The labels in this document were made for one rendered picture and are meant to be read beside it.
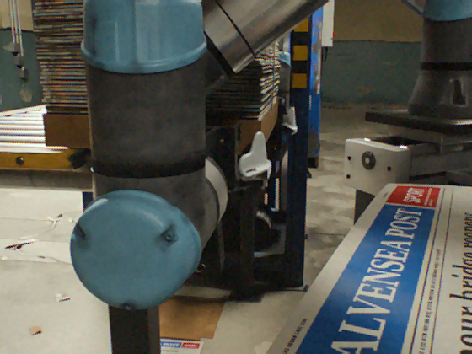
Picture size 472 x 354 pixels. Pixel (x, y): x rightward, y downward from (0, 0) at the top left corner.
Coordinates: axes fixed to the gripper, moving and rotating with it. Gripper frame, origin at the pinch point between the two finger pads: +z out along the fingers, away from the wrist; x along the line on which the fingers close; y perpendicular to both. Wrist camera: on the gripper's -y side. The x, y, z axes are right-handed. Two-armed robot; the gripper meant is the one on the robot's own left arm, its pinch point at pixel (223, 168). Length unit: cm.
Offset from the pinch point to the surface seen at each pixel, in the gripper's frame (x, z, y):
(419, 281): -15.0, -41.0, 4.6
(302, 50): -9, 119, 17
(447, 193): -20.3, -26.1, 4.5
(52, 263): 104, 132, -78
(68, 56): 19.1, -2.5, 14.1
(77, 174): 18.0, -4.8, -0.4
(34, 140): 31.9, 9.4, 1.4
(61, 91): 20.8, -1.5, 9.8
